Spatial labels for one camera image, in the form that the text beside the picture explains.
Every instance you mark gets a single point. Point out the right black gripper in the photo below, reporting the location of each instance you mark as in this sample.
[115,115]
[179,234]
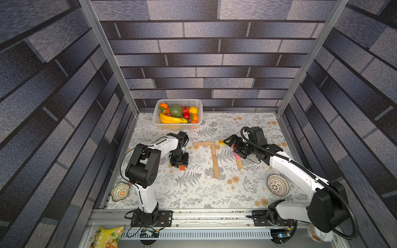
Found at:
[235,144]

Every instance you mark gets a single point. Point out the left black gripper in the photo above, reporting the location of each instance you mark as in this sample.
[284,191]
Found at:
[184,161]

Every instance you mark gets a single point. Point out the wood block marked 71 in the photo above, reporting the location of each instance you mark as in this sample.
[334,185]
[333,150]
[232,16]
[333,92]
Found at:
[215,161]

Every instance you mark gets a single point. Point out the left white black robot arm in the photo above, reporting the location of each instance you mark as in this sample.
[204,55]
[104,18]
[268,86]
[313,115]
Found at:
[142,171]

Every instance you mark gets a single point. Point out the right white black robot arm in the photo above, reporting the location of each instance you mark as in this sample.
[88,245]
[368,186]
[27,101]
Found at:
[327,208]

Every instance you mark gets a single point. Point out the yellow toy banana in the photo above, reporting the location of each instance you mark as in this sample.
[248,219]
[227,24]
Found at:
[172,120]

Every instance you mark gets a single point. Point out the green toy mango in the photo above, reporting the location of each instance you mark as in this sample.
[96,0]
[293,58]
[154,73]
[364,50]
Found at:
[176,111]

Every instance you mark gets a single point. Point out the white perforated bowl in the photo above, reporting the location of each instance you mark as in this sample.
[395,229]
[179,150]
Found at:
[278,185]

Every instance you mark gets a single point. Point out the red toy fruit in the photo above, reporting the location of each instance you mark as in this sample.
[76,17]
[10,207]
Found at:
[186,113]

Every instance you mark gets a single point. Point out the yellow toy pepper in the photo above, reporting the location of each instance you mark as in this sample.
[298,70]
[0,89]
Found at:
[193,110]

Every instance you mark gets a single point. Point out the orange toy fruit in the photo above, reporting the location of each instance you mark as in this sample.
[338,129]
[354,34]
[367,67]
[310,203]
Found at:
[163,106]

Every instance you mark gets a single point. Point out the white plastic basket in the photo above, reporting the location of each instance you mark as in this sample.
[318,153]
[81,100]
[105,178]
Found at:
[194,122]

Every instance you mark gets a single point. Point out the patterned ceramic bowl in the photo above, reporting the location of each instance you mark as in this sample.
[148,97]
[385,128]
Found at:
[120,191]

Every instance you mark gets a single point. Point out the green snack bag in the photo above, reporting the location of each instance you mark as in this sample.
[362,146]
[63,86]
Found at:
[107,238]

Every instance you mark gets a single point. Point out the white lidded cup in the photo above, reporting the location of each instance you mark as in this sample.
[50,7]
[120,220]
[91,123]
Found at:
[319,236]

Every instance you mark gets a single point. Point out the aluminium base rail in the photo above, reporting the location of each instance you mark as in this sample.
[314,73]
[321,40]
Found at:
[190,224]

